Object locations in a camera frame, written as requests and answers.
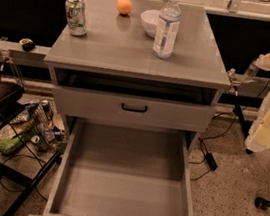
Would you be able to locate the green snack bag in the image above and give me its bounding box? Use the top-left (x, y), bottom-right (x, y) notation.
top-left (0, 133), bottom-right (31, 156)

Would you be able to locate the grey drawer cabinet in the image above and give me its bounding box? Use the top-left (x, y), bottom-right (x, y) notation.
top-left (44, 0), bottom-right (229, 146)

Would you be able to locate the green soda can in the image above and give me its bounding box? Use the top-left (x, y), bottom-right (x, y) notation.
top-left (65, 0), bottom-right (87, 36)

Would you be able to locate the black drawer handle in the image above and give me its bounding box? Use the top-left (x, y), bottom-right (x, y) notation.
top-left (121, 102), bottom-right (148, 113)

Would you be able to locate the metal clamp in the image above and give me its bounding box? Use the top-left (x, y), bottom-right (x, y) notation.
top-left (227, 68), bottom-right (241, 96)

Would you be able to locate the clear plastic water bottle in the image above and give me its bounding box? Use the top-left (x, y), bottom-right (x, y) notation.
top-left (153, 0), bottom-right (182, 59)

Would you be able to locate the small background water bottle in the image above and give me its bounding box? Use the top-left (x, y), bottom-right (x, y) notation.
top-left (242, 60), bottom-right (259, 83)

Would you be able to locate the open grey bottom drawer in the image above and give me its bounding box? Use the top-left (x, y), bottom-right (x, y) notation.
top-left (30, 119), bottom-right (194, 216)

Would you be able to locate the black stand leg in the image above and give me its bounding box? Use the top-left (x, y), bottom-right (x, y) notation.
top-left (226, 94), bottom-right (262, 156)

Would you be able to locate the black chair caster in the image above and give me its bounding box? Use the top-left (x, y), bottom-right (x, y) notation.
top-left (254, 197), bottom-right (270, 210)

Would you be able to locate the orange fruit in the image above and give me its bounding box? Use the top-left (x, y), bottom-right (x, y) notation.
top-left (116, 0), bottom-right (132, 15)

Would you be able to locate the black wire basket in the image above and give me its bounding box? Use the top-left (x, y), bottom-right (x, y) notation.
top-left (10, 99), bottom-right (66, 153)

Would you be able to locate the black tape measure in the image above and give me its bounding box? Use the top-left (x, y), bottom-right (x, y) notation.
top-left (19, 38), bottom-right (36, 52)

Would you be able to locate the black power adapter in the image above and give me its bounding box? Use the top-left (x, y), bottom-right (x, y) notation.
top-left (205, 152), bottom-right (217, 171)

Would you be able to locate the white ceramic bowl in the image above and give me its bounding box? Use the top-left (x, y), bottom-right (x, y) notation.
top-left (140, 9), bottom-right (159, 37)

